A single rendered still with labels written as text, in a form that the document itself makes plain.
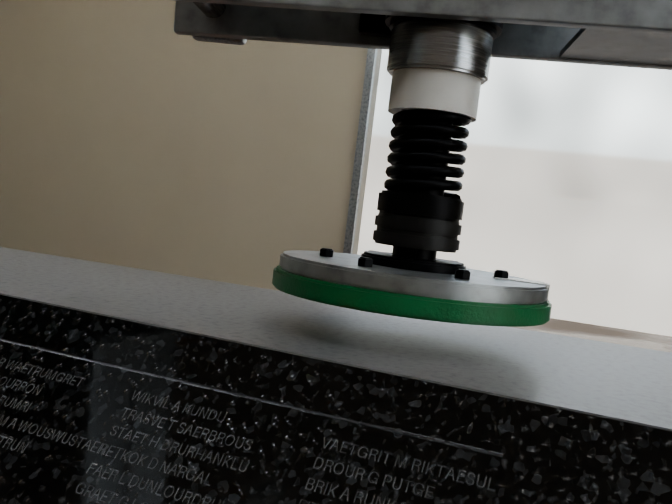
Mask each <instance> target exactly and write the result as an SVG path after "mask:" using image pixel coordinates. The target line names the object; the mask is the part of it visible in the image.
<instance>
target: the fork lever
mask: <svg viewBox="0 0 672 504"><path fill-rule="evenodd" d="M172 1H176V4H175V16H174V29H173V30H174V32H175V33H176V34H178V35H191V36H205V37H219V38H233V39H247V40H261V41H274V42H288V43H302V44H316V45H330V46H344V47H358V48H372V49H386V50H389V46H390V38H388V37H378V36H368V35H361V34H359V30H358V28H359V19H360V13H364V14H379V15H394V16H409V17H423V18H438V19H453V20H468V21H483V22H497V23H503V29H502V34H501V35H500V36H499V37H497V38H496V39H495V40H494V41H493V45H492V53H491V57H497V58H511V59H525V60H539V61H552V62H566V63H580V64H594V65H608V66H622V67H636V68H650V69H664V70H672V0H172Z"/></svg>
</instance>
